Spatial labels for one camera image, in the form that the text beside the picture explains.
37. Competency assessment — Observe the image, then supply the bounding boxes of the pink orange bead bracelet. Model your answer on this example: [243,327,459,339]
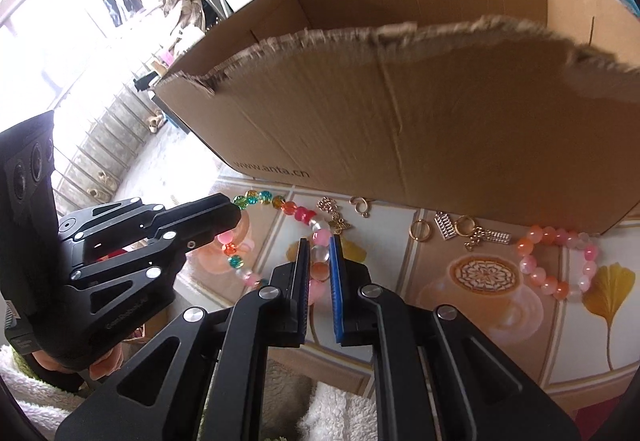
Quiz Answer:
[515,224,600,301]

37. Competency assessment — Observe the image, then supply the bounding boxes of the gold swirl earring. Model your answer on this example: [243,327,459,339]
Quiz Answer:
[349,196,371,218]

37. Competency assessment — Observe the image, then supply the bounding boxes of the brown cardboard box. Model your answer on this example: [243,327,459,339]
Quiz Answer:
[155,0,639,233]

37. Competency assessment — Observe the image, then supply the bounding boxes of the gold ring right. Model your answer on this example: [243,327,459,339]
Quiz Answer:
[453,214,478,237]

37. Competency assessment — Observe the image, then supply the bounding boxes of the gold ring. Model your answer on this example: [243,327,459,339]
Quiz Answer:
[408,218,433,243]
[453,214,478,237]

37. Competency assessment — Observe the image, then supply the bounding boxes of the rhinestone bar earring right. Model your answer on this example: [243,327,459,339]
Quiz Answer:
[464,227,512,251]

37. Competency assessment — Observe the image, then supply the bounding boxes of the left hand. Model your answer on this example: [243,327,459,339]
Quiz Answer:
[32,343,124,380]

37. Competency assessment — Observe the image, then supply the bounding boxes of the gold chain earring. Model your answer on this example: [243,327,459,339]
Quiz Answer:
[317,196,352,234]

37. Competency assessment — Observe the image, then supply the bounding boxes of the rhinestone bar earring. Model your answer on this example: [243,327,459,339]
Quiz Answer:
[464,227,512,251]
[434,212,458,241]

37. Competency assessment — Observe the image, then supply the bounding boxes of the gold ring left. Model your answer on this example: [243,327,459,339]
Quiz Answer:
[408,218,433,243]

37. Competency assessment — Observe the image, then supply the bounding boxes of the patterned tablecloth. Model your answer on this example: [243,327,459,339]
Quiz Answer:
[179,179,639,411]

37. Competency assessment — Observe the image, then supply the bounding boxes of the multicolour glass bead bracelet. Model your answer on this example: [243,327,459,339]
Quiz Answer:
[216,188,334,308]

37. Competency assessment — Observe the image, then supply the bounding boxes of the black left camera box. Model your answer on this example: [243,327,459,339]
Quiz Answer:
[1,111,58,308]

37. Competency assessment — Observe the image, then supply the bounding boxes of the rhinestone bar earring left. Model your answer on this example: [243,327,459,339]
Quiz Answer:
[434,212,458,241]

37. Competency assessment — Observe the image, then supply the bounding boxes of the white fluffy left sleeve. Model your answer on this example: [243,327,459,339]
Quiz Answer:
[1,345,93,440]

